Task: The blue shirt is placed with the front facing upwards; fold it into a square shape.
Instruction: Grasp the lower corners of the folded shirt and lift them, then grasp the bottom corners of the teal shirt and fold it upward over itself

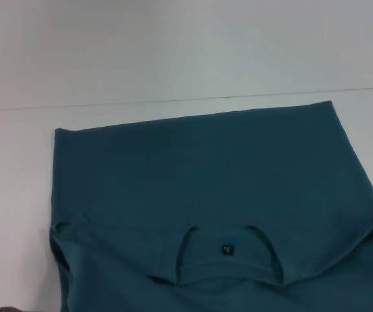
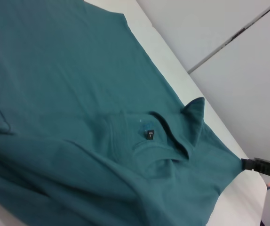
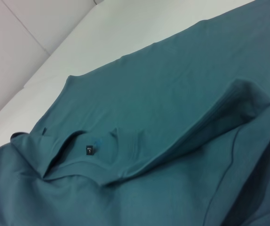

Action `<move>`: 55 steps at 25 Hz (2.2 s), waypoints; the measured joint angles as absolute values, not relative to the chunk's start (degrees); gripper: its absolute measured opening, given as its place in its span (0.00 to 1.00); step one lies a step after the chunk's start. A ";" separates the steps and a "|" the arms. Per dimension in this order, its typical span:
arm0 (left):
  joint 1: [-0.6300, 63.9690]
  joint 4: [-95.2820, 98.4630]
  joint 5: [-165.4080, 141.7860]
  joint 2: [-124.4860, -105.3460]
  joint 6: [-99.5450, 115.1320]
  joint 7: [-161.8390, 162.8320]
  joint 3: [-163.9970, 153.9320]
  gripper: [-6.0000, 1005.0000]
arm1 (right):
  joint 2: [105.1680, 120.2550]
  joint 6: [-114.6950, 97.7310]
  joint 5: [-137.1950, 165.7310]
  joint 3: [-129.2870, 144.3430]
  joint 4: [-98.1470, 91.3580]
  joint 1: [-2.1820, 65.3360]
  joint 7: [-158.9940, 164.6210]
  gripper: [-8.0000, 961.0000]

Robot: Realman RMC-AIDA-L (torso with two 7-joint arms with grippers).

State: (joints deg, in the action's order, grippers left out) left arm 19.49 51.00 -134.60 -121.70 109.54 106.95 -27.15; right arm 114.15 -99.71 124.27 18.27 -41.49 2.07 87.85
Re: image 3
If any teal FREE print t-shirt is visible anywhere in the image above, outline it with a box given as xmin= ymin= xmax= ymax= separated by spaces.
xmin=0 ymin=0 xmax=270 ymax=226

